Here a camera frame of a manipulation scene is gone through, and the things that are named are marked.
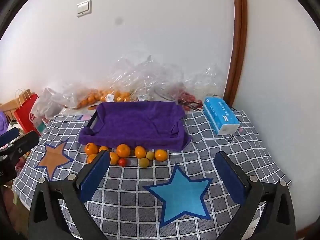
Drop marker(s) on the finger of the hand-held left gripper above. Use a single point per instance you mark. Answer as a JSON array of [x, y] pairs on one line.
[[8, 136], [23, 143]]

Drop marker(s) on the grey checked star-print cloth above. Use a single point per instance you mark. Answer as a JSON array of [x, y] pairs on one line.
[[125, 187]]

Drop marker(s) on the labelled clear bag of oranges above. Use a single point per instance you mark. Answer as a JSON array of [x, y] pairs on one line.
[[117, 95]]

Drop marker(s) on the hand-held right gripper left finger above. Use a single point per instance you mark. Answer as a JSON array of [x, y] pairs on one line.
[[93, 177]]

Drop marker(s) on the large orange mandarin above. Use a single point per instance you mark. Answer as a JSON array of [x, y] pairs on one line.
[[123, 150]]

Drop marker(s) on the red cherry tomato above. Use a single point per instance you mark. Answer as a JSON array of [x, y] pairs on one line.
[[122, 162]]

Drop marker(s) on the small yellow-green fruit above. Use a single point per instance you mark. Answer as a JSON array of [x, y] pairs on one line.
[[144, 162], [150, 155]]

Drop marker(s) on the small orange kumquat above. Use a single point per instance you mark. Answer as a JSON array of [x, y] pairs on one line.
[[140, 152], [160, 155]]

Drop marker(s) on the red paper bag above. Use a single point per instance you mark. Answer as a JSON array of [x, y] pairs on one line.
[[23, 116]]

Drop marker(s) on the clear bag of yellow fruits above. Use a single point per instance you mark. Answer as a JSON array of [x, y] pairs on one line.
[[142, 80]]

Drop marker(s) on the brown wooden door frame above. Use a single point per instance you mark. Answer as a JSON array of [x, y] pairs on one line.
[[237, 42]]

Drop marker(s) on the blue tissue pack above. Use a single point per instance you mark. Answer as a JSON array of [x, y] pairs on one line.
[[220, 115]]

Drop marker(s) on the clear bag of mandarins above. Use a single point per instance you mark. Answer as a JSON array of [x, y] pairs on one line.
[[82, 98]]

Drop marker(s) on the purple towel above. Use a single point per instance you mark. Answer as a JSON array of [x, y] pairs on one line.
[[135, 125]]

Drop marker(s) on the brown paper bag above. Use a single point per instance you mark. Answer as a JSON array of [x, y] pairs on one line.
[[11, 105]]

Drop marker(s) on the clear bag of red fruits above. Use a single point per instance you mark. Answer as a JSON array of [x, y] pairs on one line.
[[192, 92]]

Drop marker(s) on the white light switch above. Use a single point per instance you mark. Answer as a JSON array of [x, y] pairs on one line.
[[83, 8]]

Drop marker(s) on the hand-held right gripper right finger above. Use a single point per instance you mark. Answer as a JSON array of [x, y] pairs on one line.
[[231, 180]]

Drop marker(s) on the white plastic bag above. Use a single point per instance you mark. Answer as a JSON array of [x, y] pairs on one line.
[[48, 102]]

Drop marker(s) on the purple object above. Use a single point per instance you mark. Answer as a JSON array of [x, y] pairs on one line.
[[2, 123]]

